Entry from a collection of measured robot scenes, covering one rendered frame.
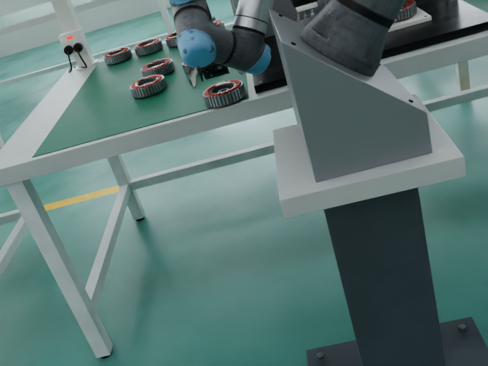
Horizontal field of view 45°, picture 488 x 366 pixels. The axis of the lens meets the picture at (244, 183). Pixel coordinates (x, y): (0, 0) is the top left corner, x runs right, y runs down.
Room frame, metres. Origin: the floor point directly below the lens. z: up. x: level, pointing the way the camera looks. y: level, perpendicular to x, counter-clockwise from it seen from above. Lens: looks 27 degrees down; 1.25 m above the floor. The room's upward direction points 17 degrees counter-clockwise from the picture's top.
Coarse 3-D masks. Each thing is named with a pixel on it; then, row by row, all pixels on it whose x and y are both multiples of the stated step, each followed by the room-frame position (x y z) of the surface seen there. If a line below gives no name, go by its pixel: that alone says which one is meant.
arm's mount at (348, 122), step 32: (288, 32) 1.03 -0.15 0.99; (288, 64) 0.91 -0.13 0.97; (320, 64) 0.91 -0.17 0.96; (320, 96) 0.91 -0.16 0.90; (352, 96) 0.90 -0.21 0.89; (384, 96) 0.90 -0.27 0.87; (320, 128) 0.91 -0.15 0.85; (352, 128) 0.90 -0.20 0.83; (384, 128) 0.90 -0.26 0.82; (416, 128) 0.89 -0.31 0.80; (320, 160) 0.91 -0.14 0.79; (352, 160) 0.90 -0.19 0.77; (384, 160) 0.90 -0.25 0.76
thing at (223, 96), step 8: (232, 80) 1.53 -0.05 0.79; (208, 88) 1.52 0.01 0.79; (216, 88) 1.53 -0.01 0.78; (224, 88) 1.53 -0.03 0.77; (232, 88) 1.46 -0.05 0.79; (240, 88) 1.46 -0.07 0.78; (208, 96) 1.47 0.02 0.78; (216, 96) 1.45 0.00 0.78; (224, 96) 1.44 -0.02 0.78; (232, 96) 1.45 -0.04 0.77; (240, 96) 1.46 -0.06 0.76; (208, 104) 1.47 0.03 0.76; (216, 104) 1.45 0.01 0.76; (224, 104) 1.44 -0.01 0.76
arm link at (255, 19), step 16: (240, 0) 1.31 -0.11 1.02; (256, 0) 1.28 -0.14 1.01; (272, 0) 1.30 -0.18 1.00; (240, 16) 1.29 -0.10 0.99; (256, 16) 1.27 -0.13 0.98; (240, 32) 1.27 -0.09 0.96; (256, 32) 1.27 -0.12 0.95; (240, 48) 1.24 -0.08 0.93; (256, 48) 1.26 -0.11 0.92; (224, 64) 1.25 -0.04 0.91; (240, 64) 1.25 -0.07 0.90; (256, 64) 1.26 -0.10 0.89
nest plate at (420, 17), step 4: (420, 12) 1.63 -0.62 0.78; (424, 12) 1.62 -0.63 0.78; (416, 16) 1.60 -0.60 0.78; (420, 16) 1.59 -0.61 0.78; (424, 16) 1.58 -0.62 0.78; (428, 16) 1.57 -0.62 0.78; (404, 20) 1.60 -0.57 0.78; (408, 20) 1.59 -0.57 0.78; (412, 20) 1.57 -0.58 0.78; (416, 20) 1.57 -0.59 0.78; (420, 20) 1.57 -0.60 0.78; (424, 20) 1.57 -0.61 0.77; (428, 20) 1.57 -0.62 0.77; (392, 24) 1.60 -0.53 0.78; (396, 24) 1.59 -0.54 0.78; (400, 24) 1.58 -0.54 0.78; (404, 24) 1.57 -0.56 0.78; (408, 24) 1.57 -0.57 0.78; (412, 24) 1.57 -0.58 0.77; (392, 28) 1.58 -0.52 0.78; (396, 28) 1.58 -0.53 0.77; (400, 28) 1.58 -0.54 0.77
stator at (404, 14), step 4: (408, 0) 1.65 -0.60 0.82; (412, 0) 1.66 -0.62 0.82; (404, 4) 1.66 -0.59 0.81; (408, 4) 1.61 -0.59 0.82; (412, 4) 1.61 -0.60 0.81; (404, 8) 1.60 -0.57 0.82; (408, 8) 1.60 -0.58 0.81; (412, 8) 1.60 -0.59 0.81; (416, 8) 1.62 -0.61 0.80; (400, 12) 1.59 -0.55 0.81; (404, 12) 1.59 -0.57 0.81; (408, 12) 1.59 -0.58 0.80; (412, 12) 1.60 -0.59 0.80; (416, 12) 1.62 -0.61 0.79; (400, 16) 1.60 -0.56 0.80; (404, 16) 1.59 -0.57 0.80; (408, 16) 1.59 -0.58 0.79; (412, 16) 1.61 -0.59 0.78; (396, 20) 1.60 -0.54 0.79; (400, 20) 1.60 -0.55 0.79
